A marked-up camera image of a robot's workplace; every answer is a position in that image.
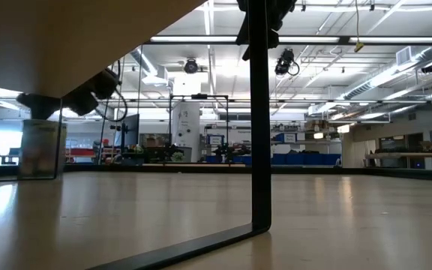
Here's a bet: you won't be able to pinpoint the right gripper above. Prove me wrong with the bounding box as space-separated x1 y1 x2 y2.
235 0 298 62

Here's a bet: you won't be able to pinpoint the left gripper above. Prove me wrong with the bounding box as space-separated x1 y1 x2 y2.
15 82 101 122

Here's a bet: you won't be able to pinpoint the grey-lidded tin can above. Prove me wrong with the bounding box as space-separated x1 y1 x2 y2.
17 118 68 181

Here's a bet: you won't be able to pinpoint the wooden shelf with black legs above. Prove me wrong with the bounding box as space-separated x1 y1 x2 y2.
0 0 272 270

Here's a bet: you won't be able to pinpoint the white LED light bar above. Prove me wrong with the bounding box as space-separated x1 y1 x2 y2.
349 36 432 44
277 36 340 44
150 35 241 43

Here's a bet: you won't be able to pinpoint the red cart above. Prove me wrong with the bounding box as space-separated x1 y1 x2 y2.
65 139 98 165

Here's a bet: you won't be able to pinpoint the round black ceiling fixture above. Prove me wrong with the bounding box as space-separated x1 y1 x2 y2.
183 57 200 75

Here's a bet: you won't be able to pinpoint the black monitor on stand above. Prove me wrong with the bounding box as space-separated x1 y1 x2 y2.
114 113 141 149

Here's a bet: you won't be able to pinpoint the white sign board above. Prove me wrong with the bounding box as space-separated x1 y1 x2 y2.
205 133 225 148

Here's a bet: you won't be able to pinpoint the white cylindrical tank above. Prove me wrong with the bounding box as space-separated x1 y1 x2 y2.
171 101 202 152

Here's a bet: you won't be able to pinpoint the black overhead camera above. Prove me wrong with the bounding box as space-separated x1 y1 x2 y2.
274 47 301 77

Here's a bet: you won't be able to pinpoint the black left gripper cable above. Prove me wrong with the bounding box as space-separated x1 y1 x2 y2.
97 58 129 123

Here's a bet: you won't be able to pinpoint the black background rig frame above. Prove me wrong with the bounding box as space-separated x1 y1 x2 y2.
168 93 230 153

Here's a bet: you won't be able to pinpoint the yellow hanging cord tag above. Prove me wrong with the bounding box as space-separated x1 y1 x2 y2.
353 0 365 53

